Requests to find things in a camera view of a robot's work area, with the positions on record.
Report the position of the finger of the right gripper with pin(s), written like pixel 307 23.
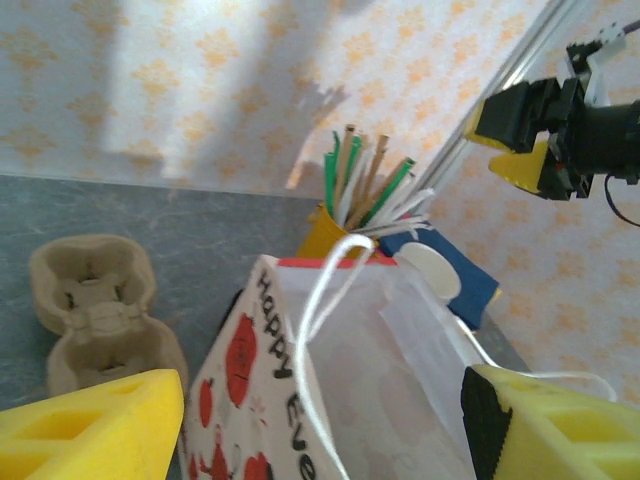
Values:
pixel 515 117
pixel 522 167

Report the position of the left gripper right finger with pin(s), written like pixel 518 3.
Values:
pixel 560 440

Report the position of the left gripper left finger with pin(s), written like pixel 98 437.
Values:
pixel 100 440

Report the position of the red white paper gift bag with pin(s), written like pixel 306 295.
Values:
pixel 350 375

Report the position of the brown pulp cup carrier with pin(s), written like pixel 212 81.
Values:
pixel 107 320

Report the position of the green white wrapped straw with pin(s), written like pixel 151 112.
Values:
pixel 356 160
pixel 397 177

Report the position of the dark blue napkin stack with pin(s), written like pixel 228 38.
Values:
pixel 470 285

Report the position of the wooden stirrer stick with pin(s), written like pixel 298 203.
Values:
pixel 377 160
pixel 346 150

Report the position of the green paper straw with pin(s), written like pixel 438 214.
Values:
pixel 330 180

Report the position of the yellow straw holder cup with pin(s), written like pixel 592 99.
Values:
pixel 325 235

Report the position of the aluminium frame post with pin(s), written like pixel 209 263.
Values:
pixel 505 80

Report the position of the aluminium table back rail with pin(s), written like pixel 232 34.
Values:
pixel 150 184

